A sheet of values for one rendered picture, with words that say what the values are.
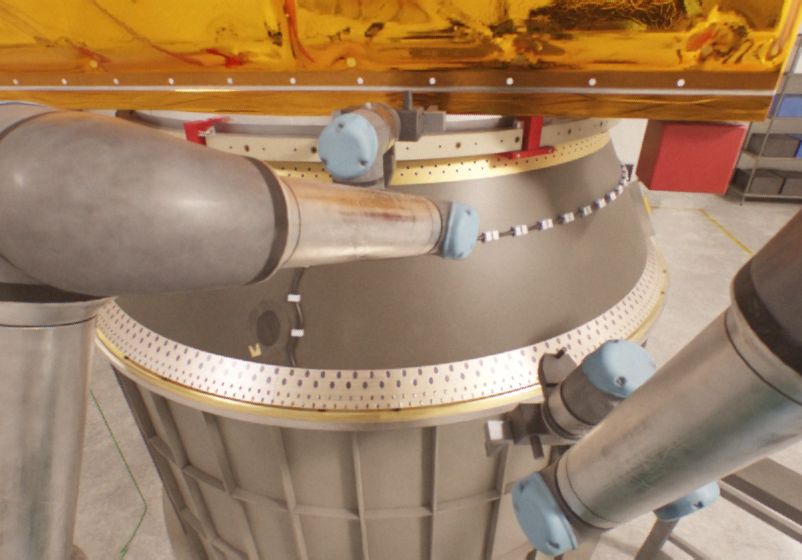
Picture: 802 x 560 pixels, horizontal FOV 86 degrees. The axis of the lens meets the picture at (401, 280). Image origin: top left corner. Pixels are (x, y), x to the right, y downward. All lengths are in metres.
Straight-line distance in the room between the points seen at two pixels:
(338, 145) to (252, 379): 0.66
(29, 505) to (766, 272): 0.51
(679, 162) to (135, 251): 1.00
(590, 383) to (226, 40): 0.95
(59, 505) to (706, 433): 0.48
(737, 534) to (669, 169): 1.88
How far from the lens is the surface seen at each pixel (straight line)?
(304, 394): 1.04
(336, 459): 1.19
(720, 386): 0.31
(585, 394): 0.60
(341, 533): 1.45
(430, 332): 1.01
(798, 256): 0.27
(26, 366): 0.42
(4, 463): 0.45
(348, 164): 0.59
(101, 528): 2.61
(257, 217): 0.30
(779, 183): 7.05
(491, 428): 0.73
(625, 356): 0.58
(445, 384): 1.03
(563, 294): 1.19
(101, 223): 0.29
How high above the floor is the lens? 1.90
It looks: 29 degrees down
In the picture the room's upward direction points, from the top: 1 degrees counter-clockwise
